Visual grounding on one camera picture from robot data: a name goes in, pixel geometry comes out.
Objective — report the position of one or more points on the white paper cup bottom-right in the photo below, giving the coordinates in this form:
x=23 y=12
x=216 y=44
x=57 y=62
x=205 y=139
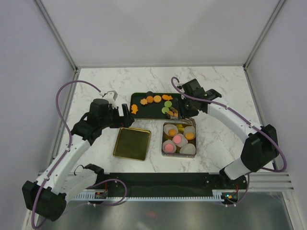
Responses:
x=189 y=149

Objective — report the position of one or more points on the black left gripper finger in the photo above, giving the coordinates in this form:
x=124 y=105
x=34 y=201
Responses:
x=127 y=121
x=125 y=109

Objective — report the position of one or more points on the orange swirl cookie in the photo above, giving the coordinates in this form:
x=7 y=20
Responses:
x=172 y=132

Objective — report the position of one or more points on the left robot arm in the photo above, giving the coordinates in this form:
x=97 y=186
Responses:
x=49 y=194

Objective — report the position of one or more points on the white paper cup top-left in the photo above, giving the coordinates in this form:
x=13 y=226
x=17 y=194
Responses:
x=167 y=127

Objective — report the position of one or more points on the aluminium frame post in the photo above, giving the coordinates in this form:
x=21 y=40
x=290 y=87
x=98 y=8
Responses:
x=47 y=18
x=269 y=23

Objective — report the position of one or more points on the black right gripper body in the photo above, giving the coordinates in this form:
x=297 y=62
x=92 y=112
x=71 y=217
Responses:
x=190 y=110

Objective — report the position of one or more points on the green macaron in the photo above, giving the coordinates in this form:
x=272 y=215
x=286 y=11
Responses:
x=168 y=104
x=165 y=110

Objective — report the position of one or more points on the orange fish cookie upper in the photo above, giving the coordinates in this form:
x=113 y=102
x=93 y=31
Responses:
x=167 y=97

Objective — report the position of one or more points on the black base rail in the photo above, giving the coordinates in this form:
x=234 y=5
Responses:
x=171 y=185

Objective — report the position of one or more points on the tan sandwich cookie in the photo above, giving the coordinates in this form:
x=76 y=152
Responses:
x=157 y=99
x=173 y=114
x=190 y=136

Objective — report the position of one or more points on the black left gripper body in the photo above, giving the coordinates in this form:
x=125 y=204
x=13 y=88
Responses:
x=112 y=120

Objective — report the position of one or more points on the orange fish cookie left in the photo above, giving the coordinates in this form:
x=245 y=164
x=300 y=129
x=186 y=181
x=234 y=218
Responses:
x=134 y=109

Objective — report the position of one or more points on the pink cookie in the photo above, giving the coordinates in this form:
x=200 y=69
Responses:
x=177 y=139
x=169 y=147

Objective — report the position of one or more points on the white paper cup centre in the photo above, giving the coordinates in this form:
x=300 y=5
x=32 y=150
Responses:
x=183 y=142

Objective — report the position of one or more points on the orange fish cookie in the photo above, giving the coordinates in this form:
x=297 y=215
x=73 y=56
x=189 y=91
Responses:
x=134 y=109
x=167 y=97

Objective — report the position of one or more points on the green macaron upper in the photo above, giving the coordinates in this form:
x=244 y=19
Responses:
x=168 y=104

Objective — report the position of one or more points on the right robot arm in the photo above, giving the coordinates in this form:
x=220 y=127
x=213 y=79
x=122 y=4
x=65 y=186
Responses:
x=260 y=145

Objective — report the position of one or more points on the dark green serving tray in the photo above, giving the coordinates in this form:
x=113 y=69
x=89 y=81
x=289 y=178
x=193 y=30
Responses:
x=152 y=110

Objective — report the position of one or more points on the gold tin lid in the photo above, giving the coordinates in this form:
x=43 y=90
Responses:
x=132 y=143

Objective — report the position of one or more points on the green macaron lower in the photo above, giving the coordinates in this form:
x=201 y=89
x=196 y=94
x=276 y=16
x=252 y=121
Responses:
x=165 y=110

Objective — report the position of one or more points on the metal serving tongs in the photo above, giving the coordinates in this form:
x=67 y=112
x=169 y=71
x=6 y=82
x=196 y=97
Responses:
x=190 y=121

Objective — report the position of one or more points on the chocolate chip cookie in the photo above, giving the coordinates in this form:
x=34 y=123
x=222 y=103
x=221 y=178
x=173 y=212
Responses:
x=150 y=99

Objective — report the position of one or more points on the gold cookie tin box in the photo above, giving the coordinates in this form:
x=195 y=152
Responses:
x=180 y=127

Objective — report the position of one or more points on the white paper cup top-right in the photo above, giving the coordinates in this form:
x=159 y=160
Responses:
x=188 y=129

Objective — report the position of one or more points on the aluminium frame post left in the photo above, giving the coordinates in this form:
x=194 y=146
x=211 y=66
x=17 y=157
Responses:
x=47 y=18

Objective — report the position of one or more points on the aluminium frame post right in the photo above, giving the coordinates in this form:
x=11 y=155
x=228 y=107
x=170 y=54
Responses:
x=269 y=23

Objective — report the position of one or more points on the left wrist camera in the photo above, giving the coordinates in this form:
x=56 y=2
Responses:
x=111 y=97

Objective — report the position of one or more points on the orange flower cookie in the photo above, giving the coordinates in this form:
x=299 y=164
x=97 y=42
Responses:
x=143 y=101

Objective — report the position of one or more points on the white paper cup bottom-left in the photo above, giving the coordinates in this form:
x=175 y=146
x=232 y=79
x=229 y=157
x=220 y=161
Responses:
x=168 y=142

